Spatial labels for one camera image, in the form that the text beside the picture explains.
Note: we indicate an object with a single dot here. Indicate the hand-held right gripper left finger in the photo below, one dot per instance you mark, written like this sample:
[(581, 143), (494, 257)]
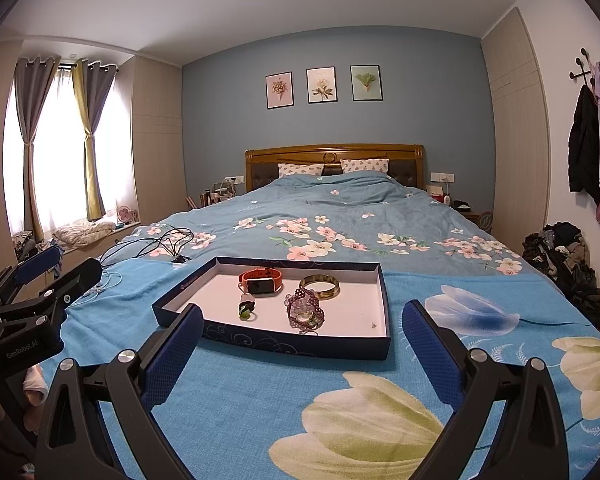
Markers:
[(175, 355)]

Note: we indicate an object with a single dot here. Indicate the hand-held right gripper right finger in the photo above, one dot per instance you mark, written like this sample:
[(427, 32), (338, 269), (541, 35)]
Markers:
[(430, 355)]

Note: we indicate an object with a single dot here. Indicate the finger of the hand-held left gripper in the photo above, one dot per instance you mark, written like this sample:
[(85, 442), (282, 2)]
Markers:
[(75, 285), (35, 265)]

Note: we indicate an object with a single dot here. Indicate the dark blue box tray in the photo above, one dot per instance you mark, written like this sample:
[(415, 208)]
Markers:
[(350, 305)]

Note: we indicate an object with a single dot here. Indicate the orange smartwatch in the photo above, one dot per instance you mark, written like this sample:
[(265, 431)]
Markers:
[(260, 285)]

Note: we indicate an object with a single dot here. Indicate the gold bangle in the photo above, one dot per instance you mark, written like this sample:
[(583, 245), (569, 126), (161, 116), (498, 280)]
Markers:
[(325, 294)]

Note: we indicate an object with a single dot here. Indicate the person's left forearm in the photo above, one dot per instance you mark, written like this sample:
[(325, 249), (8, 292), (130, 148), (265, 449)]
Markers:
[(34, 380)]

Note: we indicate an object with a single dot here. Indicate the mixed clothes heap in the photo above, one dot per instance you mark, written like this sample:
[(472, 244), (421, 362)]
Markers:
[(30, 245)]

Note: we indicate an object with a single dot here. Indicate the crumpled light bedding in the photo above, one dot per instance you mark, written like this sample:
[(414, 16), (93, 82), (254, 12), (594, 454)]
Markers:
[(82, 234)]

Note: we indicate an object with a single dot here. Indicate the small pink fan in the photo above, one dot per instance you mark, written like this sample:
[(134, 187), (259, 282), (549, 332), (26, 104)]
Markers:
[(125, 215)]

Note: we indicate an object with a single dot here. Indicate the bright blue flower blanket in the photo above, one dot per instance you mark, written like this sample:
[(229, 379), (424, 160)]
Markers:
[(260, 385)]

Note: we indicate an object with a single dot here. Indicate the yellow grey curtain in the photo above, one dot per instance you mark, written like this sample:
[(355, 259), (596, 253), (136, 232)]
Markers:
[(92, 160)]

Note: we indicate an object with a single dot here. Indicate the dark clothes pile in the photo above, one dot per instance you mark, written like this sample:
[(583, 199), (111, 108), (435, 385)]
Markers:
[(567, 270)]

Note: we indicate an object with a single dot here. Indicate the cluster of cosmetic bottles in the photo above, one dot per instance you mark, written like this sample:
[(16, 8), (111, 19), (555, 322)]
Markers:
[(215, 194)]

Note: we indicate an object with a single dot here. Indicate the grey-blue floral duvet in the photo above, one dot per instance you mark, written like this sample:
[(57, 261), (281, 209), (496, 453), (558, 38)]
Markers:
[(330, 200)]

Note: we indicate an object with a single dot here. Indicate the white patterned pillow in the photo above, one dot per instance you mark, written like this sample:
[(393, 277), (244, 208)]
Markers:
[(300, 170), (364, 166)]

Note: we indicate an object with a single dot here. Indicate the wooden headboard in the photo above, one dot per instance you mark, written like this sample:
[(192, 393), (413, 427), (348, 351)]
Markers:
[(330, 151)]

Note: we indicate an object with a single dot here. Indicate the black jacket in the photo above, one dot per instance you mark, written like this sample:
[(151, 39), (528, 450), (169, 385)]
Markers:
[(582, 150)]

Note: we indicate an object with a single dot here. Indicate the framed green leaf picture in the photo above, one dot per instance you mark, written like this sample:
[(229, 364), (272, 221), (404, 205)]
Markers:
[(365, 83)]

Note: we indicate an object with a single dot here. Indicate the framed pink flower picture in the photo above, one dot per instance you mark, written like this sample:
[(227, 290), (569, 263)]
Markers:
[(279, 90)]

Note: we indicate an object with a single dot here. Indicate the framed white flower picture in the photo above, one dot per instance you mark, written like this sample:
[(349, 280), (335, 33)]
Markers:
[(321, 85)]

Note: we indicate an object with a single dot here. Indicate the white wall socket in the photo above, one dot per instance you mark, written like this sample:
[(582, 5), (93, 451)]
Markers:
[(442, 177), (233, 179)]

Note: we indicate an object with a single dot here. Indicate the black wall coat rack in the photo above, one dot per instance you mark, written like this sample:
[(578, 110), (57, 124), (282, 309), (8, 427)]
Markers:
[(582, 72)]

